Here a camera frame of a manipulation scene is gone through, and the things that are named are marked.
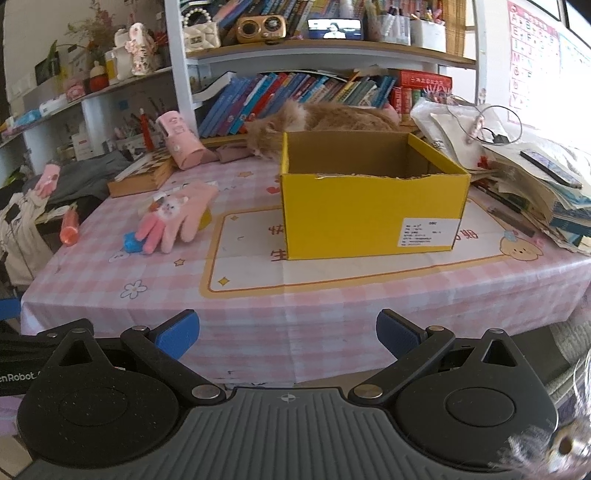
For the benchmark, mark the clear pen holder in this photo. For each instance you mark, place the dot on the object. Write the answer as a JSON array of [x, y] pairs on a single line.
[[390, 25]]

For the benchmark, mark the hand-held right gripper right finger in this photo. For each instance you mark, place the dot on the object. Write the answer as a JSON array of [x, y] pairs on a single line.
[[397, 330]]

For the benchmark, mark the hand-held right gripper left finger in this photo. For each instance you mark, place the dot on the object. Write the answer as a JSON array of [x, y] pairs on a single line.
[[178, 330]]

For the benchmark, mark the black photo frame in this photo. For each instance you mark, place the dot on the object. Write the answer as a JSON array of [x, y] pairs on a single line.
[[47, 69]]

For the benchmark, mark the row of colourful books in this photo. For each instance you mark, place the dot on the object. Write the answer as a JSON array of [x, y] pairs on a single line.
[[258, 99]]

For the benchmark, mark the pink plush toy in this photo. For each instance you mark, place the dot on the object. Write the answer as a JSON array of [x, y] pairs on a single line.
[[392, 112]]

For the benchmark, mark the small blue plastic object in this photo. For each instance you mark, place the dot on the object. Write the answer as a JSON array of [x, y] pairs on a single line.
[[131, 242]]

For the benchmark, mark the pen cup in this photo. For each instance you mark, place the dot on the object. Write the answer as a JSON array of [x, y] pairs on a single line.
[[129, 134]]

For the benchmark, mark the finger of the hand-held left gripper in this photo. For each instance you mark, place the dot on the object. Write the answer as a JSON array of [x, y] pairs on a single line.
[[9, 308]]

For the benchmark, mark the red tassel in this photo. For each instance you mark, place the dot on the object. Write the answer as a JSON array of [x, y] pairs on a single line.
[[147, 131]]

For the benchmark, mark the coral tube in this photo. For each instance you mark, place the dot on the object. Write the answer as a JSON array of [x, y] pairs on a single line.
[[69, 228]]

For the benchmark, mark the red white doll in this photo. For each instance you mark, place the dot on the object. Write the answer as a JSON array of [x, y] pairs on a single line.
[[98, 78]]

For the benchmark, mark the wooden chessboard box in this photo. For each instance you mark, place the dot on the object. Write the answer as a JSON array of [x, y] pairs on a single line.
[[138, 177]]

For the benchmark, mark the pink printed box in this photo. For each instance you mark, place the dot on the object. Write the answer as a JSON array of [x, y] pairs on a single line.
[[75, 91]]

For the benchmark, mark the row of shelf-top books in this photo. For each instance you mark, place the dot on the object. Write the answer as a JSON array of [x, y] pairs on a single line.
[[268, 11]]

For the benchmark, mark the orange fluffy cat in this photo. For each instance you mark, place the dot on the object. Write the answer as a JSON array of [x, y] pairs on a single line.
[[332, 117]]

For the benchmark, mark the wall poster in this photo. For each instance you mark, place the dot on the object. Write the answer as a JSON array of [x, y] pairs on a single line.
[[545, 60]]

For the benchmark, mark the black phone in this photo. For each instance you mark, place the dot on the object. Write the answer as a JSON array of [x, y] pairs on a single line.
[[549, 168]]

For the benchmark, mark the stack of red books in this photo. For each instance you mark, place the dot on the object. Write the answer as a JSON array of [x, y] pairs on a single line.
[[415, 90]]

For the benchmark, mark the white red-label box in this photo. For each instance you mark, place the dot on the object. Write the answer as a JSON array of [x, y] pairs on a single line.
[[84, 143]]

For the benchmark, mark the yellow cardboard box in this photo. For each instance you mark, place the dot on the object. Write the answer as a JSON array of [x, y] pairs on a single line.
[[369, 217]]

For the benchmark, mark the pink checked cloth desktop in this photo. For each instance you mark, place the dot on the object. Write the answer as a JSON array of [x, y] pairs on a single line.
[[258, 314]]

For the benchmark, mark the phone with lit screen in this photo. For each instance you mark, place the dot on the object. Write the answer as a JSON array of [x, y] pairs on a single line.
[[334, 29]]

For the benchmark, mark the pile of papers and books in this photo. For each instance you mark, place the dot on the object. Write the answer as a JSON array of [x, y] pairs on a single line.
[[521, 184]]

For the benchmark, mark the flower plant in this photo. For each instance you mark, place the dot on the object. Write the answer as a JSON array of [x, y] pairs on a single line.
[[92, 27]]

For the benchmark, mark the white clothing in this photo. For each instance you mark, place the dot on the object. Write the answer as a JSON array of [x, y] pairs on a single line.
[[21, 230]]

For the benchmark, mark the white bookshelf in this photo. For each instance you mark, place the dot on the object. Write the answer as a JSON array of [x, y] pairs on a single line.
[[178, 69]]

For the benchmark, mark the thick black-covered book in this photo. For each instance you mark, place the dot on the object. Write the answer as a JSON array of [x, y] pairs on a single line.
[[210, 90]]

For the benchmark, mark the mauve cloth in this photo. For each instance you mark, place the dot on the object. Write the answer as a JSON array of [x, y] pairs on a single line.
[[231, 152]]

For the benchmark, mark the pink cat glove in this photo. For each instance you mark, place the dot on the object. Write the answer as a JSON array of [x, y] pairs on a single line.
[[180, 214], [47, 180]]

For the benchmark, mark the cream pearl handbag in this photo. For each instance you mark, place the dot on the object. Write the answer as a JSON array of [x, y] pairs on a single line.
[[201, 32]]

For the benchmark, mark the pink printed cylinder holder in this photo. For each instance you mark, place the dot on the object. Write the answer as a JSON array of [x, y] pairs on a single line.
[[180, 141]]

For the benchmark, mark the white storage box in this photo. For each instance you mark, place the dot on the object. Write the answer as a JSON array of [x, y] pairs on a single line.
[[428, 36]]

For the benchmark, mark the gold retro radio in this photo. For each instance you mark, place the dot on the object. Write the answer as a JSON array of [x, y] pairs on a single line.
[[261, 28]]

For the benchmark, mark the grey knitted cloth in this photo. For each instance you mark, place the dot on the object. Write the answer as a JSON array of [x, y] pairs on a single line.
[[570, 341]]

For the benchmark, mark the grey clothing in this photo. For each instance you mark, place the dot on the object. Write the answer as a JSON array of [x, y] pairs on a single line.
[[87, 173]]

